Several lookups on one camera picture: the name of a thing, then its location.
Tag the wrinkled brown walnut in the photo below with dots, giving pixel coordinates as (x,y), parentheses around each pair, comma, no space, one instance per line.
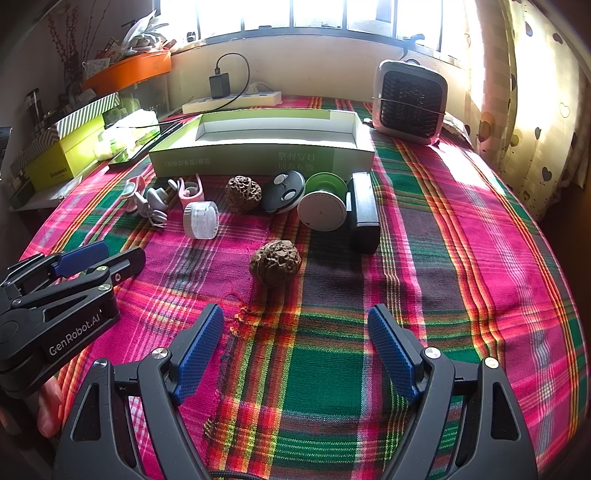
(275,264)

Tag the person's left hand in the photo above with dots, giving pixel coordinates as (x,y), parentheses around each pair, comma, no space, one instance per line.
(48,410)

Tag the dried twig branches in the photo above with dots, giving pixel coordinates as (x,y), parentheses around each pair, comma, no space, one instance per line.
(69,37)

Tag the yellow-green box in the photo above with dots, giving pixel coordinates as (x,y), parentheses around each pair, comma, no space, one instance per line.
(60,159)

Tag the green white tissue pack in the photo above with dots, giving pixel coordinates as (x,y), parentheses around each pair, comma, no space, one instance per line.
(124,134)

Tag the black window latch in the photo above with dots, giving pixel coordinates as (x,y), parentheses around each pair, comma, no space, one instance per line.
(408,45)

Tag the white ribbed round jar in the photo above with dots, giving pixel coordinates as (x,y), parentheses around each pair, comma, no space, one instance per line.
(201,220)

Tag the black phone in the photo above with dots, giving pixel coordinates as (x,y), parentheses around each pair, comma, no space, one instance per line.
(122,161)

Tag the barred window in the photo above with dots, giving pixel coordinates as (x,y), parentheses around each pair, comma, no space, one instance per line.
(323,14)

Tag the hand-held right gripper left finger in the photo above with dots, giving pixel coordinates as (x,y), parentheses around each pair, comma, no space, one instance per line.
(201,350)

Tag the glass jar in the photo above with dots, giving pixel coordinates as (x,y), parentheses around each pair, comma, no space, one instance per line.
(32,104)

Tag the green white spool-shaped holder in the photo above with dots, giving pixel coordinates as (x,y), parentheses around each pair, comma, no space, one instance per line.
(321,210)

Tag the black round disc gadget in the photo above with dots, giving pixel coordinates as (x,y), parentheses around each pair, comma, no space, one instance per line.
(284,191)

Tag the pink plastic clip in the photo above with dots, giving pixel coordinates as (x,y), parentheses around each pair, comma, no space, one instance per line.
(134,189)
(191,190)

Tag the black charger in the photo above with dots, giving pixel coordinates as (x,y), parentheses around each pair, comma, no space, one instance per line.
(219,84)

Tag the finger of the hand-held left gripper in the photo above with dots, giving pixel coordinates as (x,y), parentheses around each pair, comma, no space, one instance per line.
(124,263)
(78,261)

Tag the green cardboard box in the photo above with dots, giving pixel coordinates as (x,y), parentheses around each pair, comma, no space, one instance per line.
(231,157)

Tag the white power plug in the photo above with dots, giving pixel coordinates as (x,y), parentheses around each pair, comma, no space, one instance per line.
(258,86)

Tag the white power strip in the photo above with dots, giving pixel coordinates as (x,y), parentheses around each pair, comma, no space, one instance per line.
(240,100)

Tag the black rectangular electric device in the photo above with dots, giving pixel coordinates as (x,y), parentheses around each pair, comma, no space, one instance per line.
(362,212)

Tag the pitted brown walnut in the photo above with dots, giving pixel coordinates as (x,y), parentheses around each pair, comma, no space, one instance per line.
(243,194)

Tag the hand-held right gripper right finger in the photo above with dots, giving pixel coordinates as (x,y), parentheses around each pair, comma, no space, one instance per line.
(392,350)

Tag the plaid blanket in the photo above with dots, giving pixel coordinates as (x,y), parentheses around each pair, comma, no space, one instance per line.
(415,277)

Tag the white black mini heater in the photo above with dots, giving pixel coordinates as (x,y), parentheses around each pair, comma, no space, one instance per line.
(406,101)

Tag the clear glass tank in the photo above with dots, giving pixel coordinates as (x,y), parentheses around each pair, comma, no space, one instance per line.
(147,94)

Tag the orange box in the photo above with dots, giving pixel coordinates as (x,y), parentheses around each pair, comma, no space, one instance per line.
(134,69)

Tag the pile of plastic bags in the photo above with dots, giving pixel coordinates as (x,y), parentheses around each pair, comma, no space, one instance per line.
(143,32)

